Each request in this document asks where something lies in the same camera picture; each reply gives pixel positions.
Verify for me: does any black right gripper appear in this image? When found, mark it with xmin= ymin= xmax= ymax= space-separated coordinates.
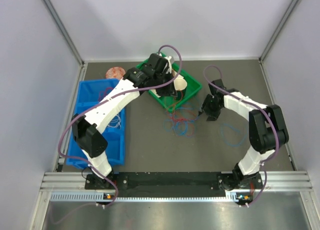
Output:
xmin=198 ymin=94 xmax=223 ymax=121

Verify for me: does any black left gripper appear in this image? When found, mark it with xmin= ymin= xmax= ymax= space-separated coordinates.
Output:
xmin=152 ymin=70 xmax=177 ymax=97

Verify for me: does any blue cable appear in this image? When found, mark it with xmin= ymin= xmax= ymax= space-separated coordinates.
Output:
xmin=163 ymin=104 xmax=198 ymax=138
xmin=220 ymin=122 xmax=248 ymax=147

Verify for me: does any red cable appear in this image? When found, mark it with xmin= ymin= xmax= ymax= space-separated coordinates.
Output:
xmin=97 ymin=86 xmax=113 ymax=101
xmin=163 ymin=90 xmax=201 ymax=138

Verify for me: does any white cable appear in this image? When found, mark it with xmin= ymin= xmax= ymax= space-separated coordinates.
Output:
xmin=107 ymin=112 xmax=123 ymax=130

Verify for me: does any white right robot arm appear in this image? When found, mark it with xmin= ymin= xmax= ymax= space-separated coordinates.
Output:
xmin=198 ymin=79 xmax=289 ymax=190

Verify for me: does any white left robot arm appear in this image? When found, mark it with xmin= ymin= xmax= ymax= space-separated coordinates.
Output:
xmin=72 ymin=53 xmax=177 ymax=189

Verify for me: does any dark green mug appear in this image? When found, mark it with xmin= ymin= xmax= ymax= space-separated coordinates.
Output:
xmin=175 ymin=88 xmax=187 ymax=101

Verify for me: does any green plastic tray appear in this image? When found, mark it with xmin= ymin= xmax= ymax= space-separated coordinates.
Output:
xmin=136 ymin=51 xmax=203 ymax=113

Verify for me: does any red patterned small plate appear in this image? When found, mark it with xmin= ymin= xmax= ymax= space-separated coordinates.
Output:
xmin=105 ymin=66 xmax=126 ymax=80

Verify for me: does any grey slotted cable duct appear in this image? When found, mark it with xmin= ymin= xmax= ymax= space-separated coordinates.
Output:
xmin=50 ymin=192 xmax=239 ymax=203

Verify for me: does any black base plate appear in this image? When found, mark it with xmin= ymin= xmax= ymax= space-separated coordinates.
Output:
xmin=84 ymin=171 xmax=253 ymax=198

